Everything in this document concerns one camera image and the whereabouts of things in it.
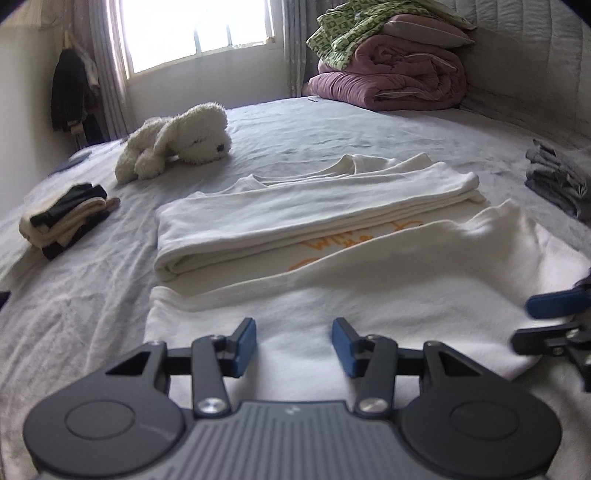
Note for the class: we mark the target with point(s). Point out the bed with grey sheet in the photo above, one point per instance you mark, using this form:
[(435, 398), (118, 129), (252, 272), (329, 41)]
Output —
[(69, 314)]

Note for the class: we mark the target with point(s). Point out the window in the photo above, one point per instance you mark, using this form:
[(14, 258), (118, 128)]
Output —
[(184, 32)]

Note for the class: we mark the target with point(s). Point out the grey patterned curtain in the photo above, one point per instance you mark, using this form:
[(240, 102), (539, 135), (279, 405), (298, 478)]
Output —
[(111, 83), (293, 46)]

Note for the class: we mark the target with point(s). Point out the grey quilted headboard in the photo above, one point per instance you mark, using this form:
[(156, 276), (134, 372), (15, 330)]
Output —
[(531, 69)]

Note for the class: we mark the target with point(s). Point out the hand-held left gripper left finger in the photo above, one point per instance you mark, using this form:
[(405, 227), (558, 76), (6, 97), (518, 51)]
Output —
[(244, 344)]

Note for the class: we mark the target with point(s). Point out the covered air conditioner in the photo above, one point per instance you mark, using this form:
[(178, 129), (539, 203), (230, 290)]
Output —
[(37, 14)]

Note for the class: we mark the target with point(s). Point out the stack of folded grey clothes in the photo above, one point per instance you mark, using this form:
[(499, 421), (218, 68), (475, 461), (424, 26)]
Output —
[(558, 180)]

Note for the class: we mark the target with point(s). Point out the pink pillow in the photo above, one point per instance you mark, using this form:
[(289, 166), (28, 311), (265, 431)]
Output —
[(429, 32)]

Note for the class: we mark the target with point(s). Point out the hanging dark jacket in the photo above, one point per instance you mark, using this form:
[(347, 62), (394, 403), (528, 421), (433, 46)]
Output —
[(69, 97)]

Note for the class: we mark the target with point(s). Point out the grey pillow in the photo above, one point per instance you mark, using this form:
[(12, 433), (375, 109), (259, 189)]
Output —
[(455, 11)]

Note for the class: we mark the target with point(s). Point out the white plush dog toy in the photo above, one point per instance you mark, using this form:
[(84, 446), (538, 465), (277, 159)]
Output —
[(184, 138)]

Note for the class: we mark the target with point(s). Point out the stack of folded dark and beige clothes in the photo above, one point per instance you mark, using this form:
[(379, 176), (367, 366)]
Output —
[(64, 221)]

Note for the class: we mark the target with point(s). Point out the hanging beige garment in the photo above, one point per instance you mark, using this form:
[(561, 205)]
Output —
[(90, 69)]

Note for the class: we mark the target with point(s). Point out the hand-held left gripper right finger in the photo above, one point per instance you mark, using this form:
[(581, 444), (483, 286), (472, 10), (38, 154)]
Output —
[(344, 346)]

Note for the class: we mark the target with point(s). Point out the pink folded quilt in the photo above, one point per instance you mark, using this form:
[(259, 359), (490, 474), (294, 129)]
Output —
[(392, 74)]

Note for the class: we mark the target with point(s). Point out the black garment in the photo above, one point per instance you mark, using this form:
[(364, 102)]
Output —
[(3, 299)]

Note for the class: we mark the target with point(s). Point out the cream long-sleeved sweatshirt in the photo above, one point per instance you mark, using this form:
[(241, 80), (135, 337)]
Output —
[(300, 217)]

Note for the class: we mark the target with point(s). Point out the green patterned blanket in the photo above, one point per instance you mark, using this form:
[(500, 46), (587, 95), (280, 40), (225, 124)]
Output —
[(355, 27)]

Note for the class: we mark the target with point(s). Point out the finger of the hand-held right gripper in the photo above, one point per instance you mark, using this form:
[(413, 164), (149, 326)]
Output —
[(551, 305), (545, 340)]

